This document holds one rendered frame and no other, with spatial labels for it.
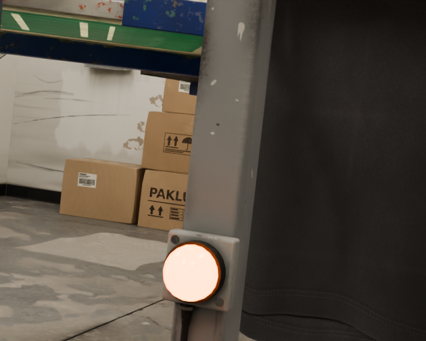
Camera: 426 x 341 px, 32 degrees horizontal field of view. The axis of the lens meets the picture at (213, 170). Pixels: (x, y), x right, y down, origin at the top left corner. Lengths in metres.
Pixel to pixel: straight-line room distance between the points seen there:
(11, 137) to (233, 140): 6.15
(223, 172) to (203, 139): 0.03
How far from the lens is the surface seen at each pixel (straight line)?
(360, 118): 0.79
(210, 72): 0.53
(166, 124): 5.43
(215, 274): 0.50
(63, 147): 6.36
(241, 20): 0.53
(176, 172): 5.39
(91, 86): 6.25
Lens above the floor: 0.75
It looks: 3 degrees down
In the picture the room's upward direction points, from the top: 6 degrees clockwise
